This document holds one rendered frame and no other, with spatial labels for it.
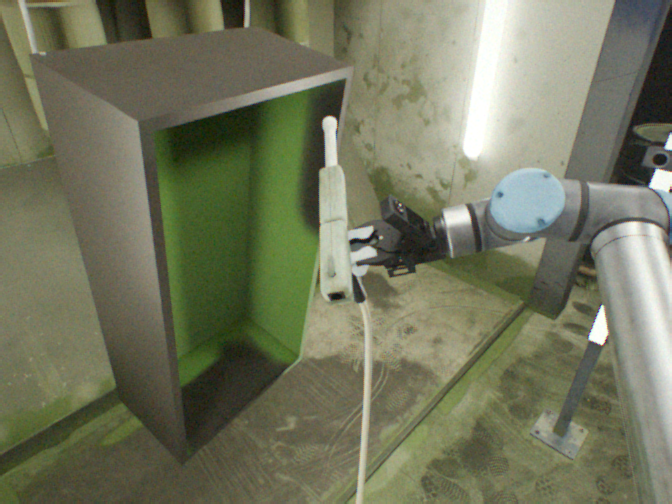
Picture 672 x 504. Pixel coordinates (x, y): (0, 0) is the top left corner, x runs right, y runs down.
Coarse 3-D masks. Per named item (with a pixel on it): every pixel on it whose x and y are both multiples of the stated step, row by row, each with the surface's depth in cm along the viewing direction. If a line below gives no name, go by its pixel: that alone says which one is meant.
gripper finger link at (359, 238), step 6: (360, 228) 84; (366, 228) 84; (372, 228) 83; (348, 234) 84; (354, 234) 84; (360, 234) 83; (366, 234) 83; (372, 234) 83; (354, 240) 84; (360, 240) 83; (366, 240) 83; (372, 240) 85; (354, 246) 86; (360, 246) 86
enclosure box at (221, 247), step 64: (64, 64) 85; (128, 64) 90; (192, 64) 95; (256, 64) 102; (320, 64) 109; (64, 128) 90; (128, 128) 75; (192, 128) 126; (256, 128) 144; (320, 128) 128; (128, 192) 85; (192, 192) 139; (256, 192) 158; (128, 256) 99; (192, 256) 154; (256, 256) 176; (128, 320) 117; (192, 320) 173; (256, 320) 197; (128, 384) 145; (192, 384) 171; (256, 384) 175; (192, 448) 152
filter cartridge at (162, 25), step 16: (160, 0) 192; (176, 0) 192; (192, 0) 193; (208, 0) 197; (160, 16) 195; (176, 16) 194; (192, 16) 196; (208, 16) 199; (160, 32) 199; (176, 32) 197; (192, 32) 199
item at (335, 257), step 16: (336, 128) 103; (336, 160) 94; (320, 176) 90; (336, 176) 88; (320, 192) 87; (336, 192) 85; (320, 208) 84; (336, 208) 83; (336, 224) 80; (320, 240) 79; (336, 240) 78; (320, 256) 77; (336, 256) 75; (320, 272) 75; (336, 272) 73; (336, 288) 72; (352, 288) 75; (336, 304) 75
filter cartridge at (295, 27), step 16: (256, 0) 230; (272, 0) 227; (288, 0) 228; (304, 0) 235; (256, 16) 233; (272, 16) 231; (288, 16) 233; (304, 16) 239; (272, 32) 235; (288, 32) 236; (304, 32) 242
